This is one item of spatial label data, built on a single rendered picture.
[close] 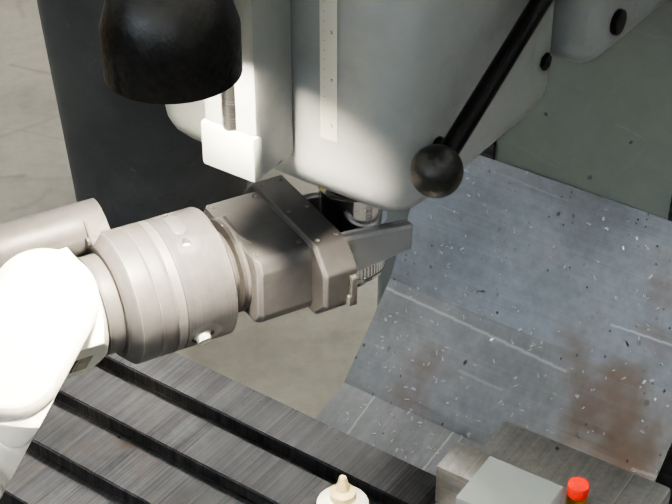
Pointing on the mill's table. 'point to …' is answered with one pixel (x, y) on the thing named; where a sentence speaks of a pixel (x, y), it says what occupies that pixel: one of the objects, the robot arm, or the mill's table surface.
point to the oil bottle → (342, 494)
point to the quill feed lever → (473, 111)
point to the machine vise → (545, 468)
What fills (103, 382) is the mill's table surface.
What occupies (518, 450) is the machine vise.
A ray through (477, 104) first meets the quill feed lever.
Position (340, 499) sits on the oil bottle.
